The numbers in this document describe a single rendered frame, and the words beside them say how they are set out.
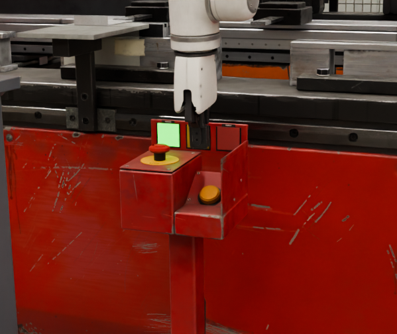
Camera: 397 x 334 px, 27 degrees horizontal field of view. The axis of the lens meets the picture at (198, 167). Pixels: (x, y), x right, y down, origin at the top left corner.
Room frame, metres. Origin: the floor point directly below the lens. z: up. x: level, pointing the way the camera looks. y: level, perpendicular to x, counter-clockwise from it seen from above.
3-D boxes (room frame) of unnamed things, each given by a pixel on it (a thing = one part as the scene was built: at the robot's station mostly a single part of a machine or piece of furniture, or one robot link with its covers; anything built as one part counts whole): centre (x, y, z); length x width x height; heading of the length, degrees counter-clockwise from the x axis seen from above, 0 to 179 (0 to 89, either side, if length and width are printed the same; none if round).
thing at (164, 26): (1.96, 0.16, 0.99); 0.20 x 0.03 x 0.03; 68
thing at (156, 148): (1.51, 0.07, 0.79); 0.04 x 0.04 x 0.04
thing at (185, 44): (1.42, 0.00, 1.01); 0.09 x 0.08 x 0.03; 160
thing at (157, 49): (1.94, 0.13, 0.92); 0.39 x 0.06 x 0.10; 68
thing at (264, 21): (1.99, -0.18, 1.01); 0.26 x 0.12 x 0.05; 158
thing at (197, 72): (1.42, 0.00, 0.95); 0.10 x 0.07 x 0.11; 160
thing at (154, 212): (1.51, 0.02, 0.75); 0.20 x 0.16 x 0.18; 70
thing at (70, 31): (1.83, 0.24, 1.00); 0.26 x 0.18 x 0.01; 158
